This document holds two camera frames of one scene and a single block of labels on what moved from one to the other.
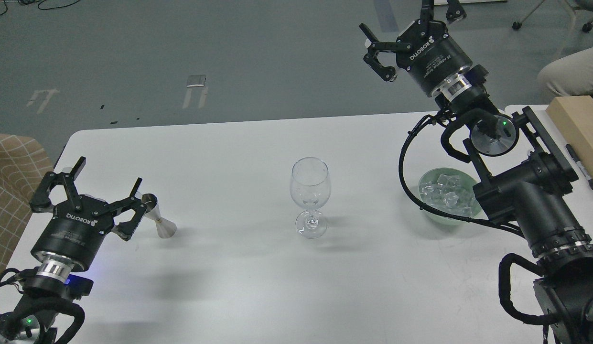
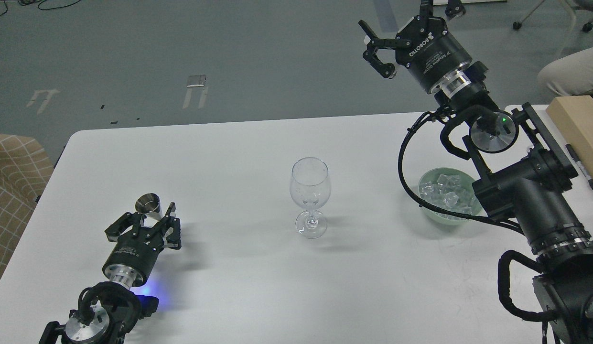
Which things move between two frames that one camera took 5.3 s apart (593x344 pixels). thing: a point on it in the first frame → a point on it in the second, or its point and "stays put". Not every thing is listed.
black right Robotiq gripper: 432,59 stays put
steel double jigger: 165,229 stays put
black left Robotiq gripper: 73,235 → 135,252
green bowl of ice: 449,190 stays put
